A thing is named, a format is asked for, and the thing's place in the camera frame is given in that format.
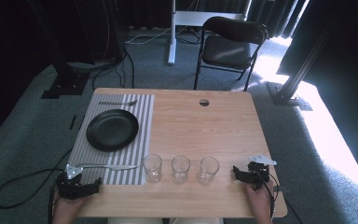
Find person's left hand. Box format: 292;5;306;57
51;189;90;224

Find silver fork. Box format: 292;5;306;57
98;99;139;107

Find black plate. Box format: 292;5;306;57
86;108;140;153

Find white desk frame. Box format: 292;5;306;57
166;0;254;66

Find hand-held gripper black cable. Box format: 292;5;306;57
265;172;305;224
0;148;73;224

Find black folding chair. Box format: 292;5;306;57
193;16;270;92

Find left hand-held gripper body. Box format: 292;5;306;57
56;163;91;201

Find aluminium stand with base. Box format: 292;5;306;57
266;21;337;112

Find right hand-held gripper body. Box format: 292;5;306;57
243;153;278;191

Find person's right hand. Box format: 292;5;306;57
244;179;275;217

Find right hand-held gripper black cable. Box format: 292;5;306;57
265;172;305;224

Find clear drinking glass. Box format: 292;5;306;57
197;156;221;188
170;154;192;186
142;153;163;184

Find left hand-held gripper black cable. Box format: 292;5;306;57
0;148;73;224

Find black stand with base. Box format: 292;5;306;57
27;0;91;100

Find dark curtain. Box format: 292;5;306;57
0;0;129;150
274;0;358;197

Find silver table knife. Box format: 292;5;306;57
76;162;140;172

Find black floor cables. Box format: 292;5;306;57
90;43;137;91

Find white floor cable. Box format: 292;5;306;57
125;26;172;46

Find grey striped placemat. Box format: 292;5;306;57
67;93;156;187

